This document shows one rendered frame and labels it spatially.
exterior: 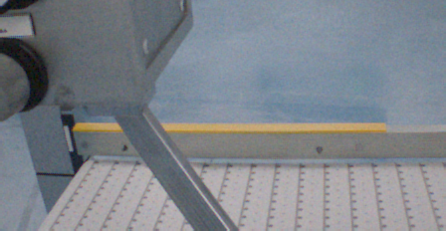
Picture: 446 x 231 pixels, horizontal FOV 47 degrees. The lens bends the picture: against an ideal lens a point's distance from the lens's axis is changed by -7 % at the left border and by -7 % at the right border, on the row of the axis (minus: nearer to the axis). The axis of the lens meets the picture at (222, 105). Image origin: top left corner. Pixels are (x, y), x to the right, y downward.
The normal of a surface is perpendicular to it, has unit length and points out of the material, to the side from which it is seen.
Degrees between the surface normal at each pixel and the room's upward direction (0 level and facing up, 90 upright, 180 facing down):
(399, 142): 90
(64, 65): 90
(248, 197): 0
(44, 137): 90
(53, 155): 90
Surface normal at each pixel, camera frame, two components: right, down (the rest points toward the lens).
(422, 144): -0.16, 0.43
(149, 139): -0.68, 0.32
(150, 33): 0.98, 0.00
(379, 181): -0.08, -0.90
